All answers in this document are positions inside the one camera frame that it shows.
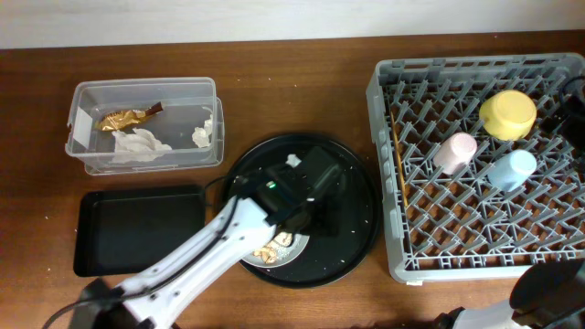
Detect yellow bowl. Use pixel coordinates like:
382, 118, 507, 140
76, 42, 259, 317
479, 90, 537, 141

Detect grey plate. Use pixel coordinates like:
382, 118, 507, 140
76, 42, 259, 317
242, 234, 310, 269

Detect food scraps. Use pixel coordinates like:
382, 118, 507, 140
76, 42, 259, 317
252, 232, 294, 264

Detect light blue cup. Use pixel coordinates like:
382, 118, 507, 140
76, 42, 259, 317
487, 150, 537, 192

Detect wooden chopstick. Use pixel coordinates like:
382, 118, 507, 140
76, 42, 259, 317
392, 127, 409, 209
389, 111, 409, 209

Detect small white tissue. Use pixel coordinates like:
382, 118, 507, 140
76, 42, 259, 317
192, 115, 213, 148

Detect pink cup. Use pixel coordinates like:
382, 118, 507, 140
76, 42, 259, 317
433, 133, 477, 175

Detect large white tissue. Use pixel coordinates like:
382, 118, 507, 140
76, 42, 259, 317
112, 128, 172, 153

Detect gold snack wrapper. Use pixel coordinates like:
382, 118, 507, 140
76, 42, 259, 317
95, 102, 164, 132

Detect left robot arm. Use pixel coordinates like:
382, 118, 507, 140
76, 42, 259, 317
62, 146, 343, 328

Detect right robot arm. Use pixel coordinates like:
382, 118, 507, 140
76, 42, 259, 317
431, 259, 584, 329

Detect grey dishwasher rack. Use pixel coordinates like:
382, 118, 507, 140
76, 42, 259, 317
366, 53, 584, 283

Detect round black tray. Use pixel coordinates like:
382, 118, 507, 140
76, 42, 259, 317
229, 133, 382, 289

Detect black rectangular tray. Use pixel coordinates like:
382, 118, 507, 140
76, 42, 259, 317
73, 185, 206, 277

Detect clear plastic bin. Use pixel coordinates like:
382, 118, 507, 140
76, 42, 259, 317
65, 77, 225, 175

